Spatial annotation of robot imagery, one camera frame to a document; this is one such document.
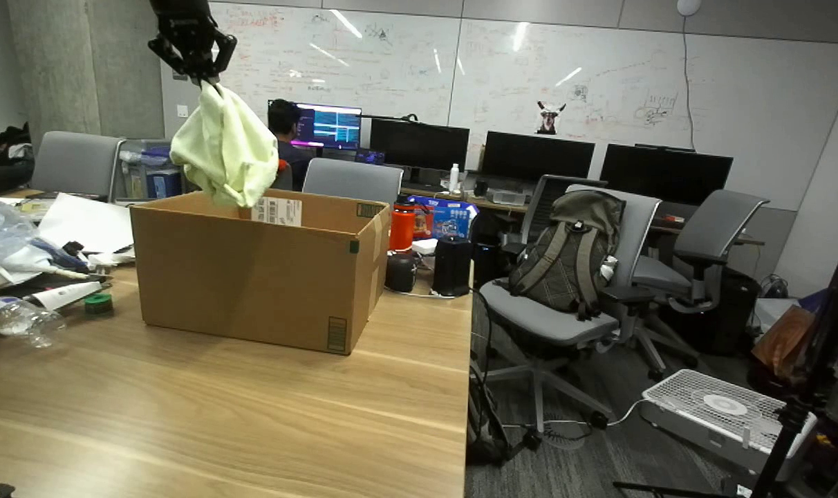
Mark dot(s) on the clear plastic bottle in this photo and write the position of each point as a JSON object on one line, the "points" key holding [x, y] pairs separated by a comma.
{"points": [[21, 322]]}

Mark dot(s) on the grey mesh office chair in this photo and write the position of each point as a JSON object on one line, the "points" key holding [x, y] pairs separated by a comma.
{"points": [[545, 325]]}

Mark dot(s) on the small black cup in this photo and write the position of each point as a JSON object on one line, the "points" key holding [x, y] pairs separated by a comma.
{"points": [[401, 271]]}

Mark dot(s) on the black cylinder speaker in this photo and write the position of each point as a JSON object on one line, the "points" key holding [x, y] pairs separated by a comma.
{"points": [[451, 265]]}

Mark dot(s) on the blue printed box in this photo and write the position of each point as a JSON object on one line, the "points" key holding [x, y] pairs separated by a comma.
{"points": [[448, 218]]}

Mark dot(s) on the white plastic bottle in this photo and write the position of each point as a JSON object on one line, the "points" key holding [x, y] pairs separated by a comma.
{"points": [[455, 177]]}

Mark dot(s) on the glass whiteboard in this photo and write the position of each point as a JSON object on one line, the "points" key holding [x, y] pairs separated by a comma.
{"points": [[529, 72]]}

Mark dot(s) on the small animal figurine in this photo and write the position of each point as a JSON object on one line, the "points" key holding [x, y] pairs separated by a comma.
{"points": [[552, 117]]}

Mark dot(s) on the light green towel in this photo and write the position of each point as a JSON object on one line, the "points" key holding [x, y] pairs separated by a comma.
{"points": [[224, 146]]}

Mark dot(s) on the white paper sheet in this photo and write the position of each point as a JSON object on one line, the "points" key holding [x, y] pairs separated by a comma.
{"points": [[87, 224]]}

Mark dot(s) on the brown cardboard box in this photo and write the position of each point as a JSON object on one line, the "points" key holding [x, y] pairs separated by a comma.
{"points": [[253, 278]]}

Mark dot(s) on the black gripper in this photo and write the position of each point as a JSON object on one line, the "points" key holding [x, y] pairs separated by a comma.
{"points": [[184, 16]]}

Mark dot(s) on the black camera tripod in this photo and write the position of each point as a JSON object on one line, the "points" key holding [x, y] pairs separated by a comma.
{"points": [[779, 452]]}

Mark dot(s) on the grey-green backpack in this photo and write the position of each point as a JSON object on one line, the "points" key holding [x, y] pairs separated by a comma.
{"points": [[564, 257]]}

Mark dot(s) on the red bottle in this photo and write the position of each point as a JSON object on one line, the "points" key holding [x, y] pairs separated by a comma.
{"points": [[401, 228]]}

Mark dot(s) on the light grey office chair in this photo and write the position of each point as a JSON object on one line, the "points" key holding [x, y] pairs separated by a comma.
{"points": [[352, 181]]}

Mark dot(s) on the brown bag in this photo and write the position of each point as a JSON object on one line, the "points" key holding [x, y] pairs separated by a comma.
{"points": [[787, 341]]}

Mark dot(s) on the white plastic bag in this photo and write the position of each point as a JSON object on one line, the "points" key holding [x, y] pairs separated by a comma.
{"points": [[3, 245]]}

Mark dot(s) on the clear plastic storage bin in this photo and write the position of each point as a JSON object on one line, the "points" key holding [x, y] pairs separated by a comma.
{"points": [[722, 409]]}

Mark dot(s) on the black computer monitor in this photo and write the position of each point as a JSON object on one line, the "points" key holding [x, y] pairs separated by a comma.
{"points": [[667, 170], [537, 155], [422, 145]]}

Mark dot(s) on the lit blue computer monitor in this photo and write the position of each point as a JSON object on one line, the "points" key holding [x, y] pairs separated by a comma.
{"points": [[335, 126]]}

